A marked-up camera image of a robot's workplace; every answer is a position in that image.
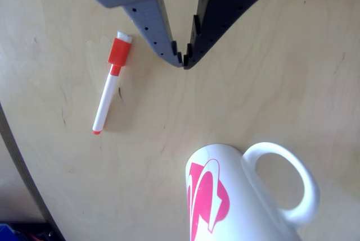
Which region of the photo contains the blue plastic item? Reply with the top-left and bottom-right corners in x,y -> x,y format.
0,223 -> 20,241

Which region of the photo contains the white mug with pink logo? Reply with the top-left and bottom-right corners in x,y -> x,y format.
184,141 -> 321,241

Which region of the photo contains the red and white marker pen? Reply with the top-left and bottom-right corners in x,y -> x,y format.
91,29 -> 133,135

